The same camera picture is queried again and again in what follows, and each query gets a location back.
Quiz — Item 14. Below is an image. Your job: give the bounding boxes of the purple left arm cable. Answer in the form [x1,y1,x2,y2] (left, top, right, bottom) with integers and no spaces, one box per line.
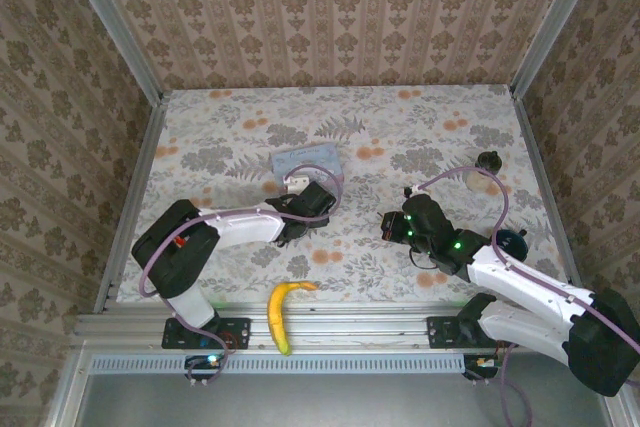
[139,165,344,388]

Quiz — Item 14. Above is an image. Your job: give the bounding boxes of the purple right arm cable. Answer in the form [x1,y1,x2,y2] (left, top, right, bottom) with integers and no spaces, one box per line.
[412,166,640,426]

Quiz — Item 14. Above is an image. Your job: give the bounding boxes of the aluminium front frame rail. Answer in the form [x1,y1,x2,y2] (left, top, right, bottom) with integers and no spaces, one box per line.
[74,304,612,351]

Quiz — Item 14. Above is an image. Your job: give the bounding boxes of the aluminium corner post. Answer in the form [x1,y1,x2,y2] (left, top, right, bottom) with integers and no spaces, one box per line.
[55,0,165,106]
[509,0,609,98]

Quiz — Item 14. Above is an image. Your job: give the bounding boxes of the aluminium left side rail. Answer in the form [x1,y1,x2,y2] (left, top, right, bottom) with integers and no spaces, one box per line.
[94,101,167,313]

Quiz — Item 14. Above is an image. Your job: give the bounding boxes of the left controller board green light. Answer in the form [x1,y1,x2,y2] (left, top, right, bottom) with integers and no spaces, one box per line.
[184,354,226,382]

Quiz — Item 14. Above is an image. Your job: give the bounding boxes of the aluminium left corner post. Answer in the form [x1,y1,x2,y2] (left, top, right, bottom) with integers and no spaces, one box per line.
[55,0,165,106]

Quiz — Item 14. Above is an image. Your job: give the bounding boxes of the right controller board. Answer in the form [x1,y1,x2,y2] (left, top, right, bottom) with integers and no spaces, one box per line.
[462,354,504,382]

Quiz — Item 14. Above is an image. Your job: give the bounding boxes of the black round knob object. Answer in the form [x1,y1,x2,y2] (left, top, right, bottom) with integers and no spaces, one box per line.
[474,150,502,172]

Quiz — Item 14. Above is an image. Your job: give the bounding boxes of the grey slotted cable duct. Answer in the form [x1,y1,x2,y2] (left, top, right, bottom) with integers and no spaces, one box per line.
[89,354,469,374]

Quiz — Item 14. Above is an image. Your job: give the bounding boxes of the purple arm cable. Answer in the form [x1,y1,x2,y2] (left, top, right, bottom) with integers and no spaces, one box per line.
[412,166,640,426]
[139,165,344,388]

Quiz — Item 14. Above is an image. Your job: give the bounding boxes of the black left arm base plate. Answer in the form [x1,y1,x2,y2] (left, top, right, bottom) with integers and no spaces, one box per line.
[162,317,251,350]

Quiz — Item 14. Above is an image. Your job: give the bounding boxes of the light blue cartoon pouch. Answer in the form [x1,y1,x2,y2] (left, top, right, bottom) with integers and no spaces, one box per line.
[271,140,345,189]

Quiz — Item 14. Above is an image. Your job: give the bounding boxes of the aluminium right corner post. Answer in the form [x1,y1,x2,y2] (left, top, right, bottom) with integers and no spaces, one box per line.
[509,0,609,98]

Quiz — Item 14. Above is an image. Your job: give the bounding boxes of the yellow banana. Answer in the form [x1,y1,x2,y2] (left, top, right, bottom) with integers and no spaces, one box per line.
[267,280,320,357]

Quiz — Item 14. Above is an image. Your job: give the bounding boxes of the grey metal shelf panel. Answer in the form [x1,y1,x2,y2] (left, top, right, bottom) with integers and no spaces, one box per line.
[49,349,640,427]

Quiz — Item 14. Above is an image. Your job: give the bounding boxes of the aluminium right side rail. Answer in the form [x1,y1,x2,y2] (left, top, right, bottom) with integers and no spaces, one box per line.
[509,86,592,311]

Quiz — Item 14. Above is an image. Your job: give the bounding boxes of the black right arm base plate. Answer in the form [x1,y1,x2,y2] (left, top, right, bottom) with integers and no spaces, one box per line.
[427,315,506,348]

